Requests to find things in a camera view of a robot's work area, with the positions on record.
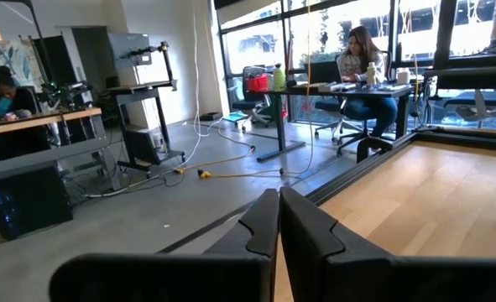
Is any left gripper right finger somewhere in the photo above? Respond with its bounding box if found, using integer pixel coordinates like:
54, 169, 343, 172
279, 186, 395, 302

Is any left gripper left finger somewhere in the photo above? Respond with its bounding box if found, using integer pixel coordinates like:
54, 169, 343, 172
202, 188, 281, 302

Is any black office desk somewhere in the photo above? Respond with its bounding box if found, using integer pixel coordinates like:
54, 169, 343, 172
253, 81, 416, 164

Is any gray office chair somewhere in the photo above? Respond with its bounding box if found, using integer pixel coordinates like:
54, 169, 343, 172
229, 65, 274, 134

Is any black computer tower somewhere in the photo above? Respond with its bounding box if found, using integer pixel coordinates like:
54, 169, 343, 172
124, 125, 168, 166

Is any red basket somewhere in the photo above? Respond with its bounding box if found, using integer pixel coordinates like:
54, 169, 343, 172
246, 73, 273, 93

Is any green bottle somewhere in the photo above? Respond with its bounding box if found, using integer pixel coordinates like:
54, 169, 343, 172
272, 62, 287, 92

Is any dark office chair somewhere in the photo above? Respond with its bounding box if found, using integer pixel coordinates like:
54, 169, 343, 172
304, 60, 396, 159

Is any beige bottle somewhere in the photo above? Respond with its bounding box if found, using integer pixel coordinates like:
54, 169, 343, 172
365, 61, 378, 86

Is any black monitor stand cart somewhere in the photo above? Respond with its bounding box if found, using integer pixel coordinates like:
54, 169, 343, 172
104, 32, 186, 174

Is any white cup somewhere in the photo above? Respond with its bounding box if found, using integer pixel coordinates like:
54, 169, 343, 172
395, 67, 412, 86

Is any person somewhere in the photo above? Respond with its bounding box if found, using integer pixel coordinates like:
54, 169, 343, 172
335, 24, 399, 139
0, 65, 52, 164

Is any white chair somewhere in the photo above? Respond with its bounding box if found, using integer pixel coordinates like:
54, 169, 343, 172
443, 88, 496, 123

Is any blue-lit computer tower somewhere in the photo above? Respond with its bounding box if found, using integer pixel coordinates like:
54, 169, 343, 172
0, 160, 75, 242

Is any black side desk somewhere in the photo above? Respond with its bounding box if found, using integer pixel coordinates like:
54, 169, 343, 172
422, 53, 496, 91

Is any wooden workbench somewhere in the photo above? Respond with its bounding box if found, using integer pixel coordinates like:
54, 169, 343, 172
0, 107, 123, 192

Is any painted partition panel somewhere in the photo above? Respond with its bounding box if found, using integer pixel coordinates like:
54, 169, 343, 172
0, 36, 37, 91

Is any yellow extension cable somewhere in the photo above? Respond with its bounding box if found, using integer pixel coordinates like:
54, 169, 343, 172
174, 144, 316, 180

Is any white hanging cable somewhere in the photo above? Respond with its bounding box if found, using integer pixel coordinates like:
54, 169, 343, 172
83, 0, 226, 199

